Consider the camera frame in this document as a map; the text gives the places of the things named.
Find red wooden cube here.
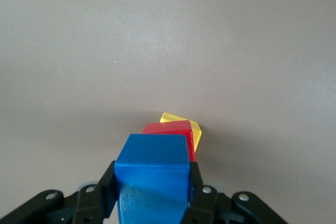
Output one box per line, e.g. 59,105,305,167
141,120,197,163

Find yellow wooden cube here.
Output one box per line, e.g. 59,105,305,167
159,112,204,154

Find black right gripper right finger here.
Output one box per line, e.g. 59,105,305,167
182,161,290,224

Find blue wooden cube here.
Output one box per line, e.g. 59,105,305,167
114,133,191,224

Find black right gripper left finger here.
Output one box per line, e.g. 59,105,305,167
0,160,118,224

